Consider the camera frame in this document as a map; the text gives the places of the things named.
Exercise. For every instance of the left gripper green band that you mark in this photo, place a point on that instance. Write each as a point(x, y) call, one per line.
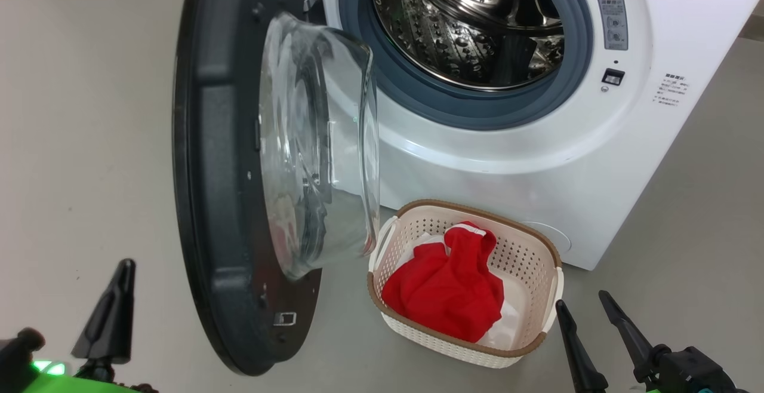
point(77, 381)

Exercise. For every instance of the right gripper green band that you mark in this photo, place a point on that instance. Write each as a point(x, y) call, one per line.
point(686, 375)

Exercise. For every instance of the washing machine glass door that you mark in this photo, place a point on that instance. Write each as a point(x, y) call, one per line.
point(221, 202)

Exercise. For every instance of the red garment with white stripe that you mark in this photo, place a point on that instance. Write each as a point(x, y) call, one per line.
point(447, 291)

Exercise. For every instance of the cream perforated laundry basket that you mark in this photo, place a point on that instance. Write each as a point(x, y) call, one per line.
point(525, 255)

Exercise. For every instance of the white front-load washing machine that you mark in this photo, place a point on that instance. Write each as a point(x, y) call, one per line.
point(537, 160)

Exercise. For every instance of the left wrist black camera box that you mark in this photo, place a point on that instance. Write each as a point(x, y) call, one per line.
point(21, 351)

